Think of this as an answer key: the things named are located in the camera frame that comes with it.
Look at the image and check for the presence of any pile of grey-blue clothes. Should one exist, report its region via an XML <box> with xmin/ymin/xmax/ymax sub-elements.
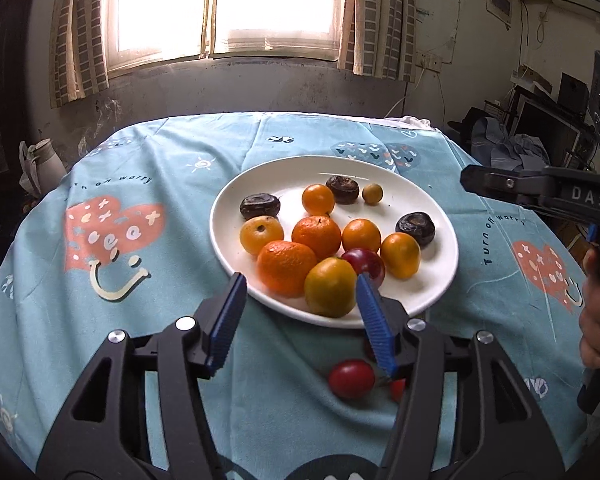
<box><xmin>472</xmin><ymin>117</ymin><xmax>551</xmax><ymax>171</ymax></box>

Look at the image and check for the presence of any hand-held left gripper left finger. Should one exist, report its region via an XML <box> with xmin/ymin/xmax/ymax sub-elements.
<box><xmin>35</xmin><ymin>272</ymin><xmax>248</xmax><ymax>480</ymax></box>

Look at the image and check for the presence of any person's right hand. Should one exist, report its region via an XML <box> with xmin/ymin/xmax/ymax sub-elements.
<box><xmin>579</xmin><ymin>249</ymin><xmax>600</xmax><ymax>368</ymax></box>

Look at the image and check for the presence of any red plum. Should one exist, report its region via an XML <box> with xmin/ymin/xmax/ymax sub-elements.
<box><xmin>340</xmin><ymin>248</ymin><xmax>386</xmax><ymax>286</ymax></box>

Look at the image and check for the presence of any yellow-green citrus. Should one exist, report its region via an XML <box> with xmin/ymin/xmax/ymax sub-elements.
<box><xmin>304</xmin><ymin>256</ymin><xmax>358</xmax><ymax>318</ymax></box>

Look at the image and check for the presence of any brick-patterned curtain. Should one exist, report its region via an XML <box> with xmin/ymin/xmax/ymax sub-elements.
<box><xmin>337</xmin><ymin>0</ymin><xmax>416</xmax><ymax>83</ymax></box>
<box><xmin>50</xmin><ymin>0</ymin><xmax>108</xmax><ymax>108</ymax></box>

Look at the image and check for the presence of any black speaker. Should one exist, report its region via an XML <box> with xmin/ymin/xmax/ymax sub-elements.
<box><xmin>560</xmin><ymin>74</ymin><xmax>590</xmax><ymax>113</ymax></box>

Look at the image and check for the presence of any orange mandarin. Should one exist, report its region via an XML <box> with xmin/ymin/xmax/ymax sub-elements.
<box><xmin>256</xmin><ymin>240</ymin><xmax>318</xmax><ymax>297</ymax></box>
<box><xmin>292</xmin><ymin>215</ymin><xmax>342</xmax><ymax>261</ymax></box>

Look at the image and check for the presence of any smooth orange citrus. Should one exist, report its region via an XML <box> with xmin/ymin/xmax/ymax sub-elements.
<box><xmin>342</xmin><ymin>218</ymin><xmax>382</xmax><ymax>253</ymax></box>
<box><xmin>301</xmin><ymin>183</ymin><xmax>336</xmax><ymax>217</ymax></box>
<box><xmin>380</xmin><ymin>232</ymin><xmax>421</xmax><ymax>280</ymax></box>

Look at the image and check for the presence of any white cloth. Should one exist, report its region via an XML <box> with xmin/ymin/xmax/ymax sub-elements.
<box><xmin>385</xmin><ymin>115</ymin><xmax>441</xmax><ymax>133</ymax></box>

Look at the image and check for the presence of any white jug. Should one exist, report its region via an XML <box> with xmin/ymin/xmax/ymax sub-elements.
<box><xmin>20</xmin><ymin>139</ymin><xmax>66</xmax><ymax>196</ymax></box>

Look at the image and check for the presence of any light blue printed tablecloth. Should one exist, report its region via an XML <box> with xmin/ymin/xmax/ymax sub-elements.
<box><xmin>0</xmin><ymin>111</ymin><xmax>596</xmax><ymax>480</ymax></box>

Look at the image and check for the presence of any dark cloth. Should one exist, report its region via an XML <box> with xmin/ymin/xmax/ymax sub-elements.
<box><xmin>447</xmin><ymin>107</ymin><xmax>488</xmax><ymax>136</ymax></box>

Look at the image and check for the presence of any pale yellow citrus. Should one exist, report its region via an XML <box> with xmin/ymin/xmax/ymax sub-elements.
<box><xmin>239</xmin><ymin>215</ymin><xmax>285</xmax><ymax>256</ymax></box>

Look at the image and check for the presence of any white plate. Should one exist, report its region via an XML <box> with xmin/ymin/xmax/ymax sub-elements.
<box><xmin>209</xmin><ymin>155</ymin><xmax>459</xmax><ymax>329</ymax></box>

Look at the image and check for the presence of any dark wrinkled passion fruit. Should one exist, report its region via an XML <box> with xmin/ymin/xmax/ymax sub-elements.
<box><xmin>395</xmin><ymin>211</ymin><xmax>436</xmax><ymax>249</ymax></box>
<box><xmin>325</xmin><ymin>175</ymin><xmax>363</xmax><ymax>205</ymax></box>
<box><xmin>239</xmin><ymin>194</ymin><xmax>282</xmax><ymax>221</ymax></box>

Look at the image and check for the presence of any bright window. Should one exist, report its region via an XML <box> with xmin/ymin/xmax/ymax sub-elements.
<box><xmin>102</xmin><ymin>0</ymin><xmax>353</xmax><ymax>68</ymax></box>

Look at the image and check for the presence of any black monitor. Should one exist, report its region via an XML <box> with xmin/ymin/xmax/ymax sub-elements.
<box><xmin>515</xmin><ymin>97</ymin><xmax>581</xmax><ymax>161</ymax></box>

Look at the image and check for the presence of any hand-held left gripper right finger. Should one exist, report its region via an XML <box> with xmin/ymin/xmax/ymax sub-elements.
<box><xmin>356</xmin><ymin>274</ymin><xmax>566</xmax><ymax>480</ymax></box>

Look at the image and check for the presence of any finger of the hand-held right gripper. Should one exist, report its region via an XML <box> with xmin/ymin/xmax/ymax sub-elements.
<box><xmin>460</xmin><ymin>164</ymin><xmax>551</xmax><ymax>207</ymax></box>

